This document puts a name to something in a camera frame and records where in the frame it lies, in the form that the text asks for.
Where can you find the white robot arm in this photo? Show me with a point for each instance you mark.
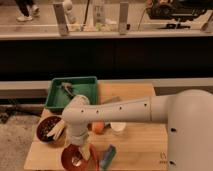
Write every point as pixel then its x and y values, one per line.
pixel 187 114

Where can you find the beige utensil in brown bowl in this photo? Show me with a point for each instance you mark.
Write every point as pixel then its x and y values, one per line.
pixel 57 129

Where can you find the dark brown bowl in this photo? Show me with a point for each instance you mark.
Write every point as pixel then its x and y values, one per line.
pixel 45 126

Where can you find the red bowl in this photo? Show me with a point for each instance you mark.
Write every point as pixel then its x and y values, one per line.
pixel 90 159

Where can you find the green plastic tray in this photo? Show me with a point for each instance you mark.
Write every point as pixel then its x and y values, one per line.
pixel 58 98

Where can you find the dark tongs in tray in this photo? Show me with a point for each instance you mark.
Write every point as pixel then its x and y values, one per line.
pixel 68 88

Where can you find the orange round object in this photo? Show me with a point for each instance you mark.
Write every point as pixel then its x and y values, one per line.
pixel 98 127

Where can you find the small white cup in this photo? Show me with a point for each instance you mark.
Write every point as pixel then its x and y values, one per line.
pixel 118 127

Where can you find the wooden board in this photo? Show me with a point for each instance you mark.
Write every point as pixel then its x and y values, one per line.
pixel 140 147

